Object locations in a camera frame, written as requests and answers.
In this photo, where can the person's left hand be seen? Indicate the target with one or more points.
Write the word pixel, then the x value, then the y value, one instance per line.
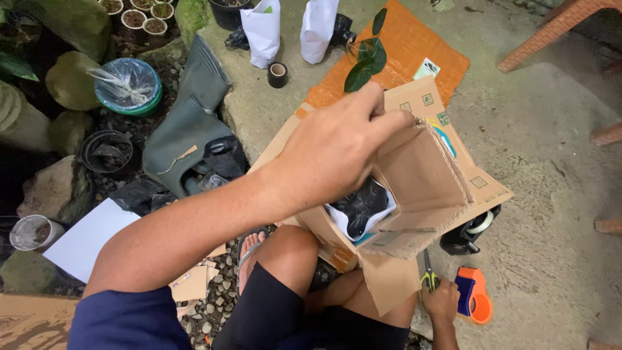
pixel 325 155

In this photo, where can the person's right hand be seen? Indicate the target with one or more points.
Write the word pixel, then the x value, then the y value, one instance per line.
pixel 442 304

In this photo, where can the person's right fingers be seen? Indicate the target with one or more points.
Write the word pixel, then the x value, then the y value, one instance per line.
pixel 435 288

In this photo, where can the brown cardboard box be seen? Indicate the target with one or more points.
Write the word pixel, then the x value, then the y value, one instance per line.
pixel 427 184

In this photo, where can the orange and blue tape dispenser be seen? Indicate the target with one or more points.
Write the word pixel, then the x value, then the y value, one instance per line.
pixel 474 296

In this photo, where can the black tape dispenser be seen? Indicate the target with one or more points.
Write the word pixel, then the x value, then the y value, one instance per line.
pixel 461 238

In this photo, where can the black plastic wrapped plant bundle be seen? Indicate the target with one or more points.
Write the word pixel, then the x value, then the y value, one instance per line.
pixel 362 206

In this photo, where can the black shorts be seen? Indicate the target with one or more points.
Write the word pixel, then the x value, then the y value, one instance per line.
pixel 272 316

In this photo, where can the brown woven furniture leg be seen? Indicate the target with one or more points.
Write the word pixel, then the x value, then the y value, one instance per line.
pixel 610 226
pixel 607 134

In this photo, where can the grey flip-flop sandal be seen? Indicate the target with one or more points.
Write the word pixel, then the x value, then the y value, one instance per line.
pixel 245 257

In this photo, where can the dark green leafy plant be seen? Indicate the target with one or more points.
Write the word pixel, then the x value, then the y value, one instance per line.
pixel 369 61

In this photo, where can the small cardboard scraps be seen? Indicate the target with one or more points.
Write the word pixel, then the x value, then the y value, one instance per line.
pixel 192 284

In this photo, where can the orange cardboard sheet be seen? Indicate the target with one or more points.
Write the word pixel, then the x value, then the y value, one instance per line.
pixel 413 43

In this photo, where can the crumpled black plastic bag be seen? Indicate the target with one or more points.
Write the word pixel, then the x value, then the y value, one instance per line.
pixel 224 155
pixel 138 197

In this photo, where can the black tape roll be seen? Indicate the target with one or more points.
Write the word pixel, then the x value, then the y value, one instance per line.
pixel 278 75

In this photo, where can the white paper bag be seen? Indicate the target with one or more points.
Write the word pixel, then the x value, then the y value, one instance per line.
pixel 318 29
pixel 262 34

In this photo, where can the grey green rubber boot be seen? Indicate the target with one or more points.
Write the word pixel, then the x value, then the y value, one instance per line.
pixel 206 73
pixel 184 136

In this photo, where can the navy blue shirt sleeve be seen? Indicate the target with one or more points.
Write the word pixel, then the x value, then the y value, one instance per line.
pixel 126 321

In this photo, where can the large black plant pot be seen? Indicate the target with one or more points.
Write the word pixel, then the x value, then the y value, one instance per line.
pixel 226 14

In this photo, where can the empty black plant pot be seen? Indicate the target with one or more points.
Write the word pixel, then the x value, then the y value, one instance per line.
pixel 107 151

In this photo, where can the white paper sheet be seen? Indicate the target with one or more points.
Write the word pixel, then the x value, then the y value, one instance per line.
pixel 82 243

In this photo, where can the blue basin with clear plastic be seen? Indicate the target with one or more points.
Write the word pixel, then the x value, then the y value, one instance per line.
pixel 127 85

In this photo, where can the small white soil pot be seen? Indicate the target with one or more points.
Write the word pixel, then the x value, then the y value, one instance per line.
pixel 111 6
pixel 162 10
pixel 133 19
pixel 142 4
pixel 155 26

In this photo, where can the flat brown cardboard sheet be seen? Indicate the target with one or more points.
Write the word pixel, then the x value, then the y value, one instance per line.
pixel 34 321

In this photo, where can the white plastic cup with soil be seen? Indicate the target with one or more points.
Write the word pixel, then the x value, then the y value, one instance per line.
pixel 34 233

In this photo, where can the mossy garden rocks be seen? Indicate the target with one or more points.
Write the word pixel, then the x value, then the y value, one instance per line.
pixel 73 80

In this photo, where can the broad green leaf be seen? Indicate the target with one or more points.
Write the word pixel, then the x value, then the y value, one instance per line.
pixel 17 65

